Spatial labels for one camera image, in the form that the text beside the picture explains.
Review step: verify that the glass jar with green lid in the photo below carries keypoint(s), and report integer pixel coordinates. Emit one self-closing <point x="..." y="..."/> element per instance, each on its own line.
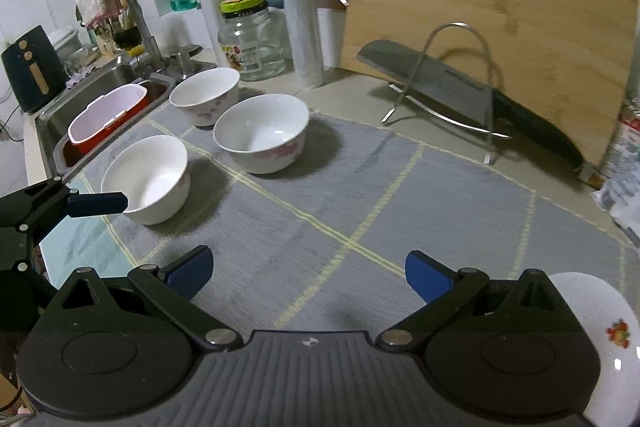
<point x="260" y="52"/>

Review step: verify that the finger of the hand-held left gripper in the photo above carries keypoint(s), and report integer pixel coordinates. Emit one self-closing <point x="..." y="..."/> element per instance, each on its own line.
<point x="20" y="264"/>
<point x="100" y="204"/>

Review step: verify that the printed plastic bag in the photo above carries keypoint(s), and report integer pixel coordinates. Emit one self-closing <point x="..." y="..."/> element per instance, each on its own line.
<point x="622" y="177"/>

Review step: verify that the white plastic container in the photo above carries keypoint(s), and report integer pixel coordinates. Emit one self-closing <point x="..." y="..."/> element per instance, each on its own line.
<point x="65" y="39"/>

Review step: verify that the steel faucet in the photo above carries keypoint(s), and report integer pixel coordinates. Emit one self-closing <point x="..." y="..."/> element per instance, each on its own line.
<point x="145" y="37"/>

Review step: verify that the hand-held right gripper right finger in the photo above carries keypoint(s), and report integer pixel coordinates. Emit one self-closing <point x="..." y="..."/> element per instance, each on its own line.
<point x="425" y="277"/>

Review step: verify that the white bowl pink flower print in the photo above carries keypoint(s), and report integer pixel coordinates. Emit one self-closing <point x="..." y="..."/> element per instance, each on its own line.
<point x="205" y="87"/>
<point x="260" y="127"/>

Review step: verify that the stainless steel sink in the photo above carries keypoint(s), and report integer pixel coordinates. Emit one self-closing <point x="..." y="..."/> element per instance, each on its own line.
<point x="100" y="77"/>

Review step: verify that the black utensil holder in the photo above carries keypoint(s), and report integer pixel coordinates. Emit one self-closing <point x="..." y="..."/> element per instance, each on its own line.
<point x="127" y="38"/>

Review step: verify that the steel sink knob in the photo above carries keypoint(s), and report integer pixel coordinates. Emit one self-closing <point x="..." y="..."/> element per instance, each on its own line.
<point x="182" y="59"/>

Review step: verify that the dark blue air fryer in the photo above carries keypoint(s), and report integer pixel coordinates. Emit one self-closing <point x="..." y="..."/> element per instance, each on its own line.
<point x="15" y="77"/>

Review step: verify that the white bowl faint flower print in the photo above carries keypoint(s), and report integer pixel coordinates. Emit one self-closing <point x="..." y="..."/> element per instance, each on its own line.
<point x="150" y="187"/>

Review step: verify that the pink and white cloth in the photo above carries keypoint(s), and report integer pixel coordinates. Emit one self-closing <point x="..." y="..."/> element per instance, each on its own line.
<point x="92" y="4"/>

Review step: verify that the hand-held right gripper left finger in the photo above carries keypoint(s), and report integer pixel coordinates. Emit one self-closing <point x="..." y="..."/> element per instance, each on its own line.
<point x="192" y="272"/>

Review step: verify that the grey checked mat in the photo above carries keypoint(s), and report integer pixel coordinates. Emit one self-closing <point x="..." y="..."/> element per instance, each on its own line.
<point x="400" y="207"/>

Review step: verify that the white fruit print plate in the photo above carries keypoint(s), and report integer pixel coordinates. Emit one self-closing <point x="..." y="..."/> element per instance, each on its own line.
<point x="600" y="307"/>

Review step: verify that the red and white basin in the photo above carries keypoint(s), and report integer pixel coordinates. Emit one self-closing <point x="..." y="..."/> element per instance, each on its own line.
<point x="100" y="117"/>

